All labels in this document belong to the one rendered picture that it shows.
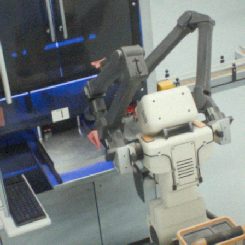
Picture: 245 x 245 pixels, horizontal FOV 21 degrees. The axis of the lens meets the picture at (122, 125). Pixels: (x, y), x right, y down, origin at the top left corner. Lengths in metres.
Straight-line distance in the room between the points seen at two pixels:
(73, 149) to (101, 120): 0.69
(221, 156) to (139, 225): 1.19
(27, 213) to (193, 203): 0.74
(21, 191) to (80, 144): 0.41
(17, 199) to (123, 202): 0.84
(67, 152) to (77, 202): 0.43
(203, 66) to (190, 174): 0.48
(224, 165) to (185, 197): 1.98
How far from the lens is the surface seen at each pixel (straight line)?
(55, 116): 3.33
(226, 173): 4.63
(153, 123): 2.54
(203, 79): 2.81
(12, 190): 3.16
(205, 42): 2.86
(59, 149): 3.31
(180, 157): 2.59
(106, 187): 3.63
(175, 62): 6.40
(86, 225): 3.72
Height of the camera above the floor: 2.51
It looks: 28 degrees down
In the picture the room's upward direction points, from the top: 6 degrees counter-clockwise
